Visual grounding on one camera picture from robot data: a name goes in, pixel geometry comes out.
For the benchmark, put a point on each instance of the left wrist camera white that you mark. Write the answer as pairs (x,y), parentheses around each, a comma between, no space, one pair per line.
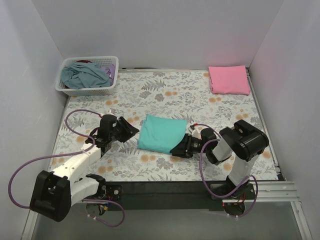
(111,111)

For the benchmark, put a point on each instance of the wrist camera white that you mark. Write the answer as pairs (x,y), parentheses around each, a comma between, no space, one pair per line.
(111,111)
(193,131)

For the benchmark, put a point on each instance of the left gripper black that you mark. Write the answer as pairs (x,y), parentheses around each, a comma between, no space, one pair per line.
(120,129)

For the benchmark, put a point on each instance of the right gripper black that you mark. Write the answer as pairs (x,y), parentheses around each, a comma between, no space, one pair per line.
(187,145)

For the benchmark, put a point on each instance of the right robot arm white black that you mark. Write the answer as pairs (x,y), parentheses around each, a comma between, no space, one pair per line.
(243,140)

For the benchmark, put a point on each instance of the dark red garment in basket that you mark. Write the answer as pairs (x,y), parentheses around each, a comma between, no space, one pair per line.
(83,61)

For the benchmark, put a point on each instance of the white plastic laundry basket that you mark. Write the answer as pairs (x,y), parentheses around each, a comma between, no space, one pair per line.
(102,61)

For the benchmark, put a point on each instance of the floral patterned table mat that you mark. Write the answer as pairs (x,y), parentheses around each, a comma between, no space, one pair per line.
(180,95)

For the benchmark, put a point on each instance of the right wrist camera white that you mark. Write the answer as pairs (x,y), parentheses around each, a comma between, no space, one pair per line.
(193,131)

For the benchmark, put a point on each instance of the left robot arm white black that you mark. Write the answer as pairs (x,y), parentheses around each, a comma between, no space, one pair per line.
(55,192)

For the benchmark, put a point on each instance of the grey-blue t-shirt in basket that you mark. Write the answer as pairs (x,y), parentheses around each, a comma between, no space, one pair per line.
(84,75)

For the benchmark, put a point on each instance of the lilac t-shirt in basket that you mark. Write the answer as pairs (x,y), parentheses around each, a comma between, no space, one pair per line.
(110,73)

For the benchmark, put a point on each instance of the teal t-shirt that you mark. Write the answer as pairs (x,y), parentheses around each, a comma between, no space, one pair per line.
(160,134)

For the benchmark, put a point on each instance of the folded pink t-shirt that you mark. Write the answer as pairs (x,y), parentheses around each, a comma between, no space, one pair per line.
(229,80)

